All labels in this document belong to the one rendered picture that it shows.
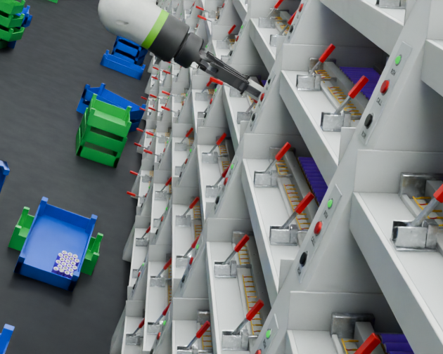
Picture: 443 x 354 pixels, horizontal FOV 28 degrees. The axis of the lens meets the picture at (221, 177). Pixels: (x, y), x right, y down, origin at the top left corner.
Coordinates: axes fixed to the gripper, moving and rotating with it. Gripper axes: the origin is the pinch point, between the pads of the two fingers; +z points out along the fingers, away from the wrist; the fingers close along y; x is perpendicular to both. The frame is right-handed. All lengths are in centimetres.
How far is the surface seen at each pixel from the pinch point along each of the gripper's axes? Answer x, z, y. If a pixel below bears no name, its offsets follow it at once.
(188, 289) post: -38.1, 4.4, 27.2
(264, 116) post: 0.5, -2.0, 27.4
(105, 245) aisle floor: -97, 6, -120
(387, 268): 8, -3, 115
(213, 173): -25.4, 4.8, -16.8
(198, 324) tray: -43, 10, 30
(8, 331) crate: -62, -23, 33
